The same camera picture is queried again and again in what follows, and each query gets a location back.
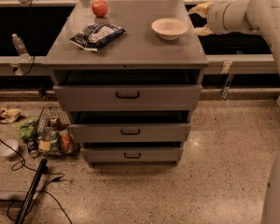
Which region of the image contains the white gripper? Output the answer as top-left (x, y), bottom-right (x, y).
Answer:
top-left (189, 2), bottom-right (228, 36)

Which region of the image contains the crumpled brown snack bag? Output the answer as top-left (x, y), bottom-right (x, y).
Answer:
top-left (0, 108), bottom-right (21, 124)

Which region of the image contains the red can in basket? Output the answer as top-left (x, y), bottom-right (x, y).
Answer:
top-left (61, 132), bottom-right (73, 153)

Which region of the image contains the grey drawer cabinet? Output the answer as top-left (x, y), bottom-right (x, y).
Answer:
top-left (44, 0), bottom-right (208, 165)

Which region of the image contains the middle grey drawer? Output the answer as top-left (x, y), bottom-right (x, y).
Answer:
top-left (69, 123), bottom-right (190, 143)

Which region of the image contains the top grey drawer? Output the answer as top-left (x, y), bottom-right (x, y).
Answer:
top-left (54, 85), bottom-right (202, 111)

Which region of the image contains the wire mesh basket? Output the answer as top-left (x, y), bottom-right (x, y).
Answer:
top-left (37, 106), bottom-right (79, 156)

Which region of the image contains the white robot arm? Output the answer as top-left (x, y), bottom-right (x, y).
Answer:
top-left (189, 0), bottom-right (280, 224)

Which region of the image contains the white bowl on floor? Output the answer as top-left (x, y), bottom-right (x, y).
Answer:
top-left (0, 139), bottom-right (20, 158)

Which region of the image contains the yellow sponge in basket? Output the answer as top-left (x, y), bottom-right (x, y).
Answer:
top-left (38, 140), bottom-right (50, 151)

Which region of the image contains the green snack bag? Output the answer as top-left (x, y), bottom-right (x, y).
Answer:
top-left (18, 118), bottom-right (38, 143)

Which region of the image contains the blue chip bag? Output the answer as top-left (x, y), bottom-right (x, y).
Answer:
top-left (70, 23), bottom-right (126, 51)

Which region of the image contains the green can in basket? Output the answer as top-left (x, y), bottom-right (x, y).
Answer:
top-left (49, 132), bottom-right (60, 151)

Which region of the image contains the clear plastic water bottle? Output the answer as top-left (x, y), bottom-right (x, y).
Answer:
top-left (12, 34), bottom-right (31, 62)

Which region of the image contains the white paper bowl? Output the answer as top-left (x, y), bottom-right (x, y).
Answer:
top-left (151, 18), bottom-right (189, 41)

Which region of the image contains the grey drawer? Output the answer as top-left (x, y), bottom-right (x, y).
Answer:
top-left (54, 85), bottom-right (202, 111)
top-left (69, 123), bottom-right (190, 143)

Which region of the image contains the red apple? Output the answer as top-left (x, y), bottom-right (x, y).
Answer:
top-left (91, 0), bottom-right (108, 17)

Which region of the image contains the soda can on floor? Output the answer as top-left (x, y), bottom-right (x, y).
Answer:
top-left (27, 140), bottom-right (38, 158)

